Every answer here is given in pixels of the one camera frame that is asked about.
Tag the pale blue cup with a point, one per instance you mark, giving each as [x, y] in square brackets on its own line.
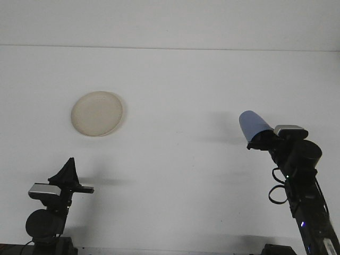
[252, 123]

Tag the pale round plate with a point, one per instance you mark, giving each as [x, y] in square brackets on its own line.
[97, 114]

